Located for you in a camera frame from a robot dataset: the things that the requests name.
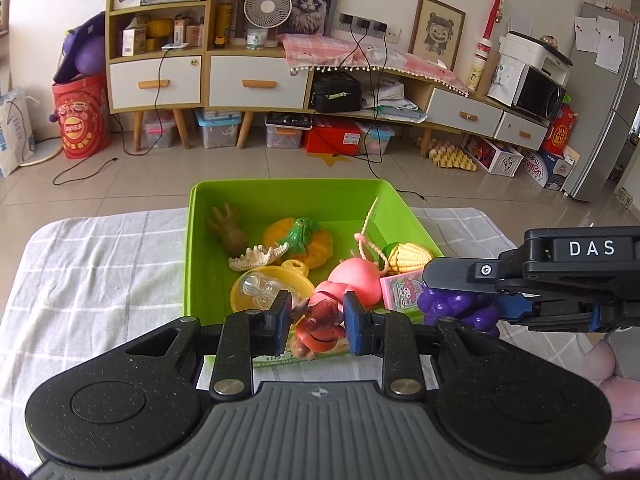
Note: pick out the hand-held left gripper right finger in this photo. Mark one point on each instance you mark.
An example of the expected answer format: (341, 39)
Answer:
(353, 325)

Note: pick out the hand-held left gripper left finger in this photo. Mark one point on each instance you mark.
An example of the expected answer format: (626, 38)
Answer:
(282, 320)

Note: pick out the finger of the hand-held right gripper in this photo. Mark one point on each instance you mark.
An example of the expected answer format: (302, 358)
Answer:
(460, 272)
(515, 307)

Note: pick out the small red figurine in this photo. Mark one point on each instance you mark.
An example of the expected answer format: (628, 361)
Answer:
(320, 325)

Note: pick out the purple toy grapes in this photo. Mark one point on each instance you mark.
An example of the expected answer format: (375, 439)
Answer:
(450, 307)

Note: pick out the light pink round toy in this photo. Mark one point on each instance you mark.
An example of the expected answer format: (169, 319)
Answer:
(327, 292)

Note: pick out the yellow toy with clear dome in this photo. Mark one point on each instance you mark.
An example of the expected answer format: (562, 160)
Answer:
(295, 280)

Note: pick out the yellow toy corn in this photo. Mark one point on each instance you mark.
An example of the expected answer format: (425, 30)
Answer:
(410, 257)

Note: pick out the pink printed card box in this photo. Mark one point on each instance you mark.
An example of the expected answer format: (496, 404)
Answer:
(400, 292)

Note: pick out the white toy jaw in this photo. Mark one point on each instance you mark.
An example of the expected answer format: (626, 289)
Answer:
(255, 257)

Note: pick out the orange toy pumpkin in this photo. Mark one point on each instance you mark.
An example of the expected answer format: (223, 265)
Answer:
(320, 250)

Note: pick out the brown antlered rubber toy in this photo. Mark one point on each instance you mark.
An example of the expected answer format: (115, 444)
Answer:
(230, 237)

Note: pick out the green plastic box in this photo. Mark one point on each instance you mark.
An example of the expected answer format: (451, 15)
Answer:
(300, 200)

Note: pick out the person's right hand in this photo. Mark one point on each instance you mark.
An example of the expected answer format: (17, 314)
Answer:
(622, 410)

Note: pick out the white blue printed carton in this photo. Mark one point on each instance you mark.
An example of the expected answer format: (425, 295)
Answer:
(547, 170)

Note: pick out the yellow egg tray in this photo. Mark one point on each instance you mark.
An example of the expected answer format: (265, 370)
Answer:
(452, 155)

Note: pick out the white red printed box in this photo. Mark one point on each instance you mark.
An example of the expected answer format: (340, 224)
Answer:
(492, 155)

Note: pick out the red snack bag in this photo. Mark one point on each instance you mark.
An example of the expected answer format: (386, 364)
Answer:
(560, 130)

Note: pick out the clear storage box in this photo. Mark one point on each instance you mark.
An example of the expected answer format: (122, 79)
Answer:
(217, 130)
(285, 130)
(157, 130)
(381, 140)

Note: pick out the grey refrigerator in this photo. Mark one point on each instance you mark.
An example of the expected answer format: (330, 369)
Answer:
(605, 110)

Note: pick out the pile of papers and cloth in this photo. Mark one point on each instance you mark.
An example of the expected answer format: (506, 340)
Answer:
(395, 100)

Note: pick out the red flat box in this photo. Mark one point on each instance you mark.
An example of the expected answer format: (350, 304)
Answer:
(332, 137)

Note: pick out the low wooden cabinet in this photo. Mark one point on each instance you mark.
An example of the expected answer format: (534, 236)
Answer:
(450, 85)

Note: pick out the grey checked sheet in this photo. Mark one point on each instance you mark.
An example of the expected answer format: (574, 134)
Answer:
(100, 270)

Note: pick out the black microwave oven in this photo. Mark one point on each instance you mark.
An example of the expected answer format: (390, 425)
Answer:
(540, 92)

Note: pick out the tall printed tube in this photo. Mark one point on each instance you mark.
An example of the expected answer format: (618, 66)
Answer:
(480, 62)

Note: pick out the black bag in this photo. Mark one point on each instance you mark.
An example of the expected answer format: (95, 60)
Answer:
(335, 92)

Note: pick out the white printer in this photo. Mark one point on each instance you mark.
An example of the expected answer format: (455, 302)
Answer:
(535, 50)

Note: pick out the framed cartoon girl picture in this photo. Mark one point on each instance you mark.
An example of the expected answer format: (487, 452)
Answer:
(436, 32)

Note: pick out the pink fringed tablecloth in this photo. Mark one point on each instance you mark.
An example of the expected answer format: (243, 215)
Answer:
(325, 50)

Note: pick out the small white jar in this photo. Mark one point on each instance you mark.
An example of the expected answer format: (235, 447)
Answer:
(256, 39)

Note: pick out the red printed bucket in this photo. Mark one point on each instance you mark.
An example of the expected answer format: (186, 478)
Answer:
(80, 120)

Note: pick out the wooden shelf cabinet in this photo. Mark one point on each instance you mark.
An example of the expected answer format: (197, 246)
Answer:
(212, 30)

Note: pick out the yellow bottle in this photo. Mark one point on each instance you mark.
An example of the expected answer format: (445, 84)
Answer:
(224, 22)

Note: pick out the framed cat picture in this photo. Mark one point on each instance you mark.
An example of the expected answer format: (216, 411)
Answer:
(310, 7)

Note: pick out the small white desk fan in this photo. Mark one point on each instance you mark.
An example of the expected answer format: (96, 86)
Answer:
(267, 7)

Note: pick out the white paper bag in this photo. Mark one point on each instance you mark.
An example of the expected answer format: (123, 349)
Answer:
(15, 130)

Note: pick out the purple plush toy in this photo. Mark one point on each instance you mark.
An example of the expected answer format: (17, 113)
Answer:
(82, 50)

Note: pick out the wall socket row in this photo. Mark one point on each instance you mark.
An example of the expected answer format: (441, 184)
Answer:
(370, 27)

